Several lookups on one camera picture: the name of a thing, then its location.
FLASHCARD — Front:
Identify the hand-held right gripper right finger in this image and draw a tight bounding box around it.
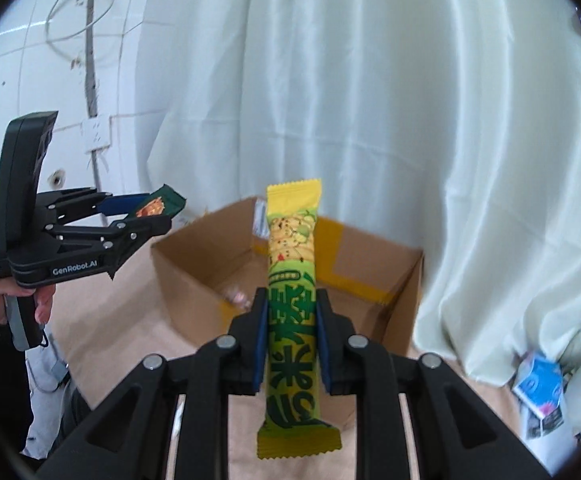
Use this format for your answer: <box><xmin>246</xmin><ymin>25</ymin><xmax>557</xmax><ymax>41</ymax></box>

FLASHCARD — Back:
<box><xmin>315</xmin><ymin>290</ymin><xmax>554</xmax><ymax>480</ymax></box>

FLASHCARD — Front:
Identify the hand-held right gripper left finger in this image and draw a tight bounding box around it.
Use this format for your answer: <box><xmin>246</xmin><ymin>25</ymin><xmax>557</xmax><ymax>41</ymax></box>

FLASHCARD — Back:
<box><xmin>35</xmin><ymin>287</ymin><xmax>271</xmax><ymax>480</ymax></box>

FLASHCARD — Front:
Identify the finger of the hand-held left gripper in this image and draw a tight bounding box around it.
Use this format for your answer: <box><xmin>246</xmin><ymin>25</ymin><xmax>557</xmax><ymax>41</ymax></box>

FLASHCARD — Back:
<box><xmin>45</xmin><ymin>187</ymin><xmax>151</xmax><ymax>221</ymax></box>
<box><xmin>45</xmin><ymin>215</ymin><xmax>174</xmax><ymax>282</ymax></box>

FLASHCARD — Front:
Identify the dark green packet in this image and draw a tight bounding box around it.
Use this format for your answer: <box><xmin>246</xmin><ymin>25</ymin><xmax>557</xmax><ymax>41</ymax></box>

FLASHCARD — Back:
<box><xmin>133</xmin><ymin>185</ymin><xmax>186</xmax><ymax>222</ymax></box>

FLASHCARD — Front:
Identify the brown cardboard box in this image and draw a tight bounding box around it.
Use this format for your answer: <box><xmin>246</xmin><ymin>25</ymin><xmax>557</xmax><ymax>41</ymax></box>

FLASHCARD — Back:
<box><xmin>150</xmin><ymin>196</ymin><xmax>425</xmax><ymax>362</ymax></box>

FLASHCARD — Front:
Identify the yellow green snack bar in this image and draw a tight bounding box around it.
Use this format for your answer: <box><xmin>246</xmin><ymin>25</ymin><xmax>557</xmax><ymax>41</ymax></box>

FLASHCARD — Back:
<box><xmin>256</xmin><ymin>180</ymin><xmax>343</xmax><ymax>461</ymax></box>

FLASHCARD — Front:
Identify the person's left hand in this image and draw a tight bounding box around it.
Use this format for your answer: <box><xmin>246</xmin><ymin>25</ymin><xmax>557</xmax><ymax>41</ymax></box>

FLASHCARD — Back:
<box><xmin>0</xmin><ymin>280</ymin><xmax>57</xmax><ymax>326</ymax></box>

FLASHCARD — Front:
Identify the pink candy packet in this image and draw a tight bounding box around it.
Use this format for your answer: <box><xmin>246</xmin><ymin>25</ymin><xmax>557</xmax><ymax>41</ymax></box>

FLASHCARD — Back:
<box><xmin>223</xmin><ymin>285</ymin><xmax>251</xmax><ymax>309</ymax></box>

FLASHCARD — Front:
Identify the blue tissue pack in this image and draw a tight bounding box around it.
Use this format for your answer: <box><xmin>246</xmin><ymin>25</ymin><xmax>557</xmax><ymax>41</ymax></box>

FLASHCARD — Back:
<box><xmin>513</xmin><ymin>351</ymin><xmax>566</xmax><ymax>419</ymax></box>

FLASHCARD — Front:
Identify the pale green curtain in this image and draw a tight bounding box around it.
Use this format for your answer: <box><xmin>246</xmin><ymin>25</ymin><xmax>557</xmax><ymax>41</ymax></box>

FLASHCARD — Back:
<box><xmin>148</xmin><ymin>0</ymin><xmax>581</xmax><ymax>387</ymax></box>

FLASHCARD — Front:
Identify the white wall socket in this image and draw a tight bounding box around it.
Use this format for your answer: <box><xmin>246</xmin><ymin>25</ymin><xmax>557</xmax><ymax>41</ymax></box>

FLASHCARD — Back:
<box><xmin>81</xmin><ymin>117</ymin><xmax>114</xmax><ymax>151</ymax></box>

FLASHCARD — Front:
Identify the grey wall cable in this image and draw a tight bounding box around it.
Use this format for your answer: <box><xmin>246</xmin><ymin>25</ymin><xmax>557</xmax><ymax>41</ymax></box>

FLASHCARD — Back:
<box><xmin>85</xmin><ymin>0</ymin><xmax>105</xmax><ymax>196</ymax></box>

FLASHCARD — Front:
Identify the thin wire loop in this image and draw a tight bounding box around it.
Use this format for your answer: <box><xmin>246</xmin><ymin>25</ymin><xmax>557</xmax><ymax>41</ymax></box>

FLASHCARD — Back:
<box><xmin>44</xmin><ymin>0</ymin><xmax>171</xmax><ymax>63</ymax></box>

